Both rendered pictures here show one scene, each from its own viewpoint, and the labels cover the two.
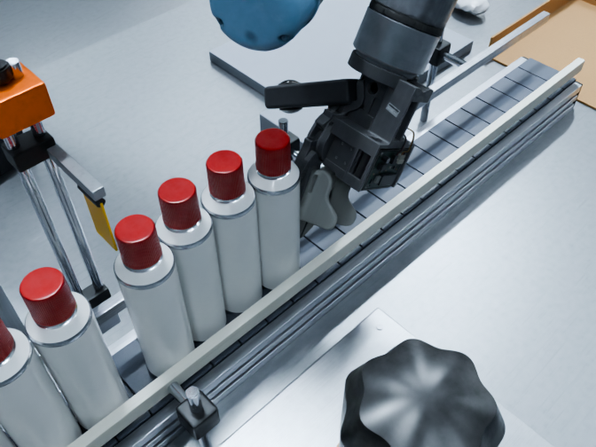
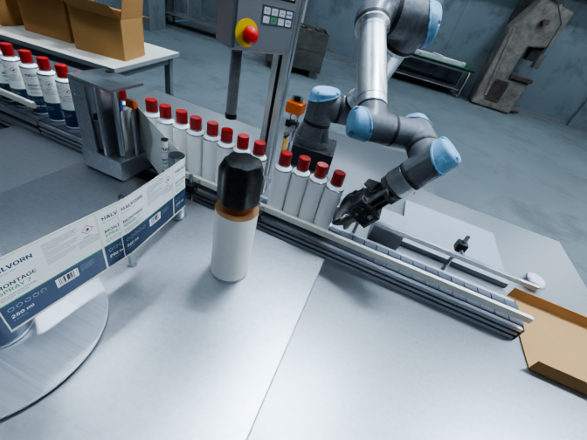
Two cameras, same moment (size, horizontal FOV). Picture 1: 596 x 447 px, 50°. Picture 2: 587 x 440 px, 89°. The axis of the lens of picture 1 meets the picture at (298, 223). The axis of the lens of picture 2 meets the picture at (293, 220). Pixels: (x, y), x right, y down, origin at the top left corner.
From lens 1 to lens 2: 52 cm
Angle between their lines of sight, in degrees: 41
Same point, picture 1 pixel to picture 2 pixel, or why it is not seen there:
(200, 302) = (288, 198)
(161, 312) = (274, 182)
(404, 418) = (235, 155)
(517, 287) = (374, 319)
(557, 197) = (441, 334)
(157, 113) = not seen: hidden behind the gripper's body
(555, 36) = (560, 326)
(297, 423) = (267, 243)
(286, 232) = (324, 207)
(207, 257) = (297, 183)
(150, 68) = not seen: hidden behind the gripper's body
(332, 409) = (277, 251)
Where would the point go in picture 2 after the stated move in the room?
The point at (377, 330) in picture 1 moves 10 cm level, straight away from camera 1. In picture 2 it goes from (314, 259) to (348, 259)
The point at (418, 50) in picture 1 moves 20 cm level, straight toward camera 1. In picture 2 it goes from (397, 182) to (319, 175)
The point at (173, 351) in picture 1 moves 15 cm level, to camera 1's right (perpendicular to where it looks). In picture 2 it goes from (271, 201) to (292, 234)
